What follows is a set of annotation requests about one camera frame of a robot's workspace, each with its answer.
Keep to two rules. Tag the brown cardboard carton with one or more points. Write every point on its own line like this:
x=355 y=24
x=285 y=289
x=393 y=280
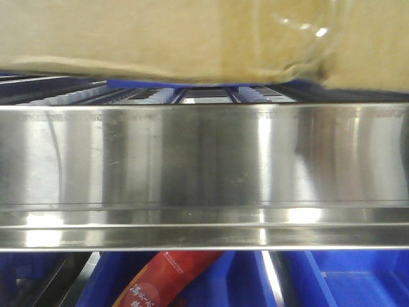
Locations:
x=339 y=44

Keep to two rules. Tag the shelf roller track bed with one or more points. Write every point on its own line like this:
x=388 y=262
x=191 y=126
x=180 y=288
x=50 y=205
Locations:
x=40 y=90

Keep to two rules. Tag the red snack package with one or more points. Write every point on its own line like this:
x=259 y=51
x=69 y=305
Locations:
x=165 y=276

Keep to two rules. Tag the blue plastic bin lower right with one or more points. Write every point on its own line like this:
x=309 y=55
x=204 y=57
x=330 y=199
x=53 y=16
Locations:
x=350 y=277

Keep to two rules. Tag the blue plastic bin lower left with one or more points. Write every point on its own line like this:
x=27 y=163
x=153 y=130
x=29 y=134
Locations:
x=26 y=276

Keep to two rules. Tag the stainless steel shelf rail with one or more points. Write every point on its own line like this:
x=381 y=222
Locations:
x=216 y=177

